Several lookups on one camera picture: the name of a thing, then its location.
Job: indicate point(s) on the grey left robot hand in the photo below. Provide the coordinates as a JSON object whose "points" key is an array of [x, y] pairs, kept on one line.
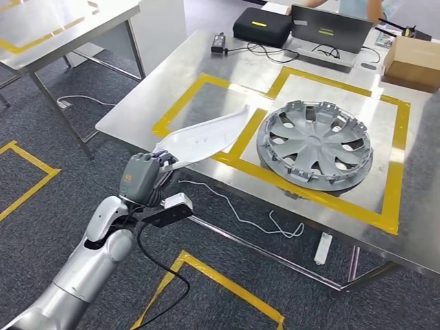
{"points": [[139, 180]]}

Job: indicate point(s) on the white curved plastic part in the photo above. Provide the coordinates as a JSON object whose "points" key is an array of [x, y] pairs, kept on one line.
{"points": [[206, 136]]}

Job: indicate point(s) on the person's left forearm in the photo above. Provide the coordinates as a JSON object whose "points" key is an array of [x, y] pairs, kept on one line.
{"points": [[374, 9]]}

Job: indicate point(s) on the person's right forearm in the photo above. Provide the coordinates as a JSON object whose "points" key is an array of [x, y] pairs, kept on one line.
{"points": [[316, 2]]}

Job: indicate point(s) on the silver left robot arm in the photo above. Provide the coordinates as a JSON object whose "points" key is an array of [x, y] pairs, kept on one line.
{"points": [[89, 268]]}

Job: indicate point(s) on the steel workbench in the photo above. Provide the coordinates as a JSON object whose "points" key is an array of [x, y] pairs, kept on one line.
{"points": [[137, 114]]}

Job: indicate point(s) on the black case yellow stripe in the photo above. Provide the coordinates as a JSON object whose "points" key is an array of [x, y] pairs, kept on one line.
{"points": [[261, 32]]}

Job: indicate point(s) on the flat silver device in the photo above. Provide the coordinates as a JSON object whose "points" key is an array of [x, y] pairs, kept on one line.
{"points": [[299, 54]]}

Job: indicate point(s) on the dark grey laptop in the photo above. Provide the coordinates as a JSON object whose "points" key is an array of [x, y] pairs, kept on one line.
{"points": [[350, 32]]}

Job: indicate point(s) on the person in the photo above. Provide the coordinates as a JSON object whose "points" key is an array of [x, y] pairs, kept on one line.
{"points": [[354, 7]]}

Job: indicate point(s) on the black power adapter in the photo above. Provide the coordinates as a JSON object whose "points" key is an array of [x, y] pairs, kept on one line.
{"points": [[218, 43]]}

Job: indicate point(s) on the pale flat box dark oval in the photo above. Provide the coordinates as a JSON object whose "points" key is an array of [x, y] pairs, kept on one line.
{"points": [[368, 66]]}

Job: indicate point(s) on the grey floor socket box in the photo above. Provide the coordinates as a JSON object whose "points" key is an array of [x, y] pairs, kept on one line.
{"points": [[64, 104]]}

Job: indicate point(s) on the small flat package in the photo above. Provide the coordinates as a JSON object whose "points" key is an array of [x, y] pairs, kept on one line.
{"points": [[384, 40]]}

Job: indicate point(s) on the grey plastic wheel cover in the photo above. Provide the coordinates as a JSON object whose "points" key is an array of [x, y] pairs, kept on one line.
{"points": [[314, 145]]}

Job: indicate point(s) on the twisted yellow floor tape square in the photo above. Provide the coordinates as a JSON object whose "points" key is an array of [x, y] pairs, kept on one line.
{"points": [[223, 278]]}

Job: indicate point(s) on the white panel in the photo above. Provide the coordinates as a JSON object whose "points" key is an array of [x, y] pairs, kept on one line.
{"points": [[161, 32]]}

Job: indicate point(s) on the brown cardboard box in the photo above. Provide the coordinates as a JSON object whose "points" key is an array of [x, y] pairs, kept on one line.
{"points": [[412, 59]]}

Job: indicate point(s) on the black tool yellow mark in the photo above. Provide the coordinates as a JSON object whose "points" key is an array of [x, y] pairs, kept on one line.
{"points": [[417, 32]]}

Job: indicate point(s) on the steel table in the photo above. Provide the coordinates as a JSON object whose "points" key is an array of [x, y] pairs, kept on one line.
{"points": [[41, 18]]}

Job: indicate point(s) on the white floor power strip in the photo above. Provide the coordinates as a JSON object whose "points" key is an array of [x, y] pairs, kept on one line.
{"points": [[323, 248]]}

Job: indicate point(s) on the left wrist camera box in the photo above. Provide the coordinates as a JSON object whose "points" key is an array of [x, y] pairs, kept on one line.
{"points": [[171, 212]]}

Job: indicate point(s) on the small yellow tape frame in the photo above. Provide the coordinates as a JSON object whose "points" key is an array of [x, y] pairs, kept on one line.
{"points": [[179, 104]]}

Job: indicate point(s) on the yellow tape line frame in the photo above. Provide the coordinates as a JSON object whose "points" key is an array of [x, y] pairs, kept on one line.
{"points": [[31, 43]]}

